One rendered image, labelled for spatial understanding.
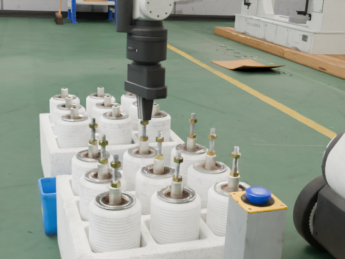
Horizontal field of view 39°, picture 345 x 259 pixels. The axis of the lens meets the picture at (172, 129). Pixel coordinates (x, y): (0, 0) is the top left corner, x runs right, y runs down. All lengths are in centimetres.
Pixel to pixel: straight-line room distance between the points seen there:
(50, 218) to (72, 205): 24
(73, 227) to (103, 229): 10
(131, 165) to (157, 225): 23
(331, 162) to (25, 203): 90
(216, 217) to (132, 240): 17
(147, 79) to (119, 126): 37
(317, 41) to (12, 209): 321
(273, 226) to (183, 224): 20
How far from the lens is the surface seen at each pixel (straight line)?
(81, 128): 138
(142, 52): 105
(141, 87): 107
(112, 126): 140
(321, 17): 423
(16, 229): 137
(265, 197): 79
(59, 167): 138
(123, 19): 105
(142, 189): 102
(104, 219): 88
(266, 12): 532
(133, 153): 114
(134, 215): 89
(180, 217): 91
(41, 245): 128
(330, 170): 96
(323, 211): 121
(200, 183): 105
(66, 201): 108
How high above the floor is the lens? 65
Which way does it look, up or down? 17 degrees down
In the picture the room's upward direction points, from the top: 3 degrees clockwise
